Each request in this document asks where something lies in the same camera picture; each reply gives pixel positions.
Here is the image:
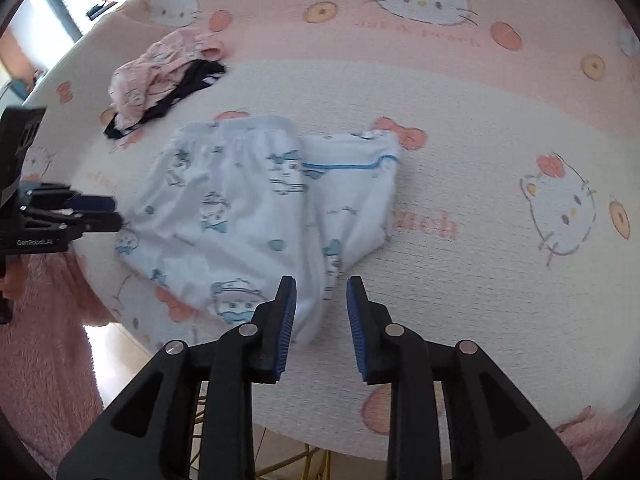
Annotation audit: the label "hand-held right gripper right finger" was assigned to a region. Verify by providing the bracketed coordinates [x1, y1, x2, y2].
[346, 276, 583, 480]

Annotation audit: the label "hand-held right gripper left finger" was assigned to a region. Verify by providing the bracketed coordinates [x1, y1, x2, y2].
[57, 275, 298, 480]

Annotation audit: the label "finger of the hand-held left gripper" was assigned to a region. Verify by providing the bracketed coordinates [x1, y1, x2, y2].
[66, 195, 119, 213]
[75, 211, 124, 233]

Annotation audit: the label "white cartoon print shorts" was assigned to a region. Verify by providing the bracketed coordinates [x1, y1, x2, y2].
[116, 114, 405, 347]

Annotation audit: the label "person's left hand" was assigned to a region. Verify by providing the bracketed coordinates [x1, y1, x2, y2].
[0, 258, 28, 308]

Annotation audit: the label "pink cat print blanket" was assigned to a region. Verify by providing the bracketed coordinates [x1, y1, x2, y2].
[20, 0, 640, 461]

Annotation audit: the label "pink fluffy robe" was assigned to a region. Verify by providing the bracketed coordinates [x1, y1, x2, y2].
[0, 250, 633, 466]

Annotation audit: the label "pink cartoon print garment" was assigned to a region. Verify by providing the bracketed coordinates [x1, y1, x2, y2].
[109, 29, 227, 131]

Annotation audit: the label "black garment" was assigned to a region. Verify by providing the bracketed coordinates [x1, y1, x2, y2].
[102, 59, 228, 142]

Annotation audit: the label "gold wire frame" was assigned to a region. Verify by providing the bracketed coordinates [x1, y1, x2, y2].
[250, 442, 396, 480]

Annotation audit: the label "dark window frame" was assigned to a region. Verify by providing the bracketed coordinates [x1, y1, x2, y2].
[45, 0, 86, 43]

